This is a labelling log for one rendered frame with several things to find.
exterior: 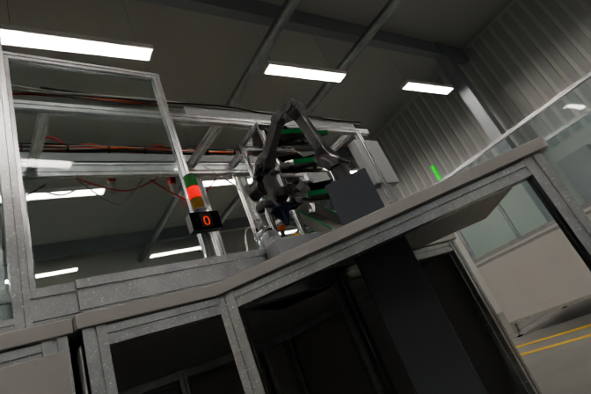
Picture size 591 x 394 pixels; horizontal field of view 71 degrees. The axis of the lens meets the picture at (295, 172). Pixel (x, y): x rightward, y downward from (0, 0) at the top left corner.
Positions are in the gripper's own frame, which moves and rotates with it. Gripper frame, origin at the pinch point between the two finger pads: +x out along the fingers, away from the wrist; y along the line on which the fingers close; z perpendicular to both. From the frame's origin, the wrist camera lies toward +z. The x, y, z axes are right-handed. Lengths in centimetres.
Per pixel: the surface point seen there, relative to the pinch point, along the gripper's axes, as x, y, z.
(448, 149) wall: -273, 866, -315
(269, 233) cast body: 1.8, -2.0, -9.2
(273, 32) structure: -381, 283, -188
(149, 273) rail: 14, -55, 7
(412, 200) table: 24, -9, 55
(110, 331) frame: 27, -69, 14
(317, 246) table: 25, -26, 36
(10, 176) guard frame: -13, -83, 11
